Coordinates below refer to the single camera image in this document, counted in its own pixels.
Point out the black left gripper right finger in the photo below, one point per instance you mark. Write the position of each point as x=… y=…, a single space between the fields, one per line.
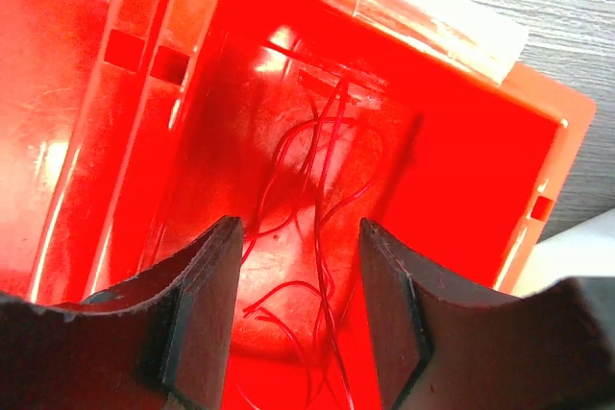
x=442 y=341

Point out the white plastic fruit basket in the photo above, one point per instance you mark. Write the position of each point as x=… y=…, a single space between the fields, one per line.
x=585 y=250

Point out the red bin right compartment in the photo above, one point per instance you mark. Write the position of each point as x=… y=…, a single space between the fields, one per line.
x=303 y=116

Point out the red bin compartment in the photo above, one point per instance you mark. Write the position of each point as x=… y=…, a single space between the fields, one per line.
x=91 y=95
x=303 y=116

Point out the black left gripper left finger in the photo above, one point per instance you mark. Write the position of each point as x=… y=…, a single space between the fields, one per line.
x=158 y=340

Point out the red bin middle compartment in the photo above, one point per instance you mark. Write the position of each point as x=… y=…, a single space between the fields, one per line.
x=91 y=95

